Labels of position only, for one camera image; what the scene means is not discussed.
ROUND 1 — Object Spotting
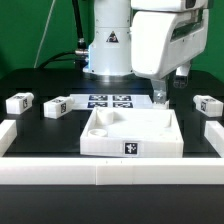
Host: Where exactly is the white U-shaped fence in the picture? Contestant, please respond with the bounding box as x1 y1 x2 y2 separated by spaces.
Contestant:
0 120 224 185

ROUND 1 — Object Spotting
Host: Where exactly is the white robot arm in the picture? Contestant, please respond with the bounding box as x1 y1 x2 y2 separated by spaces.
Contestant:
84 0 212 104

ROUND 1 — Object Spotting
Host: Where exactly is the white square table top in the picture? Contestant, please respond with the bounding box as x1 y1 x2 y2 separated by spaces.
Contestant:
80 108 184 158

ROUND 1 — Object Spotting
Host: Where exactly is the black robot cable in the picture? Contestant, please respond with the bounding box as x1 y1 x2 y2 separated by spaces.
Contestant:
37 0 90 70

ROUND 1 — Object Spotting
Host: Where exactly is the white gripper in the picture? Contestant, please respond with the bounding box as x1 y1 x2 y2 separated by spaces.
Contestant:
131 9 209 103

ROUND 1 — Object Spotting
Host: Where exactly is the thin white cable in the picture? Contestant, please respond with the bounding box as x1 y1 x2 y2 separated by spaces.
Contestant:
33 0 57 69

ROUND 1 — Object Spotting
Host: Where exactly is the white marker base sheet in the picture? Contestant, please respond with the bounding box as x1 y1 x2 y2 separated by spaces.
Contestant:
70 94 152 110

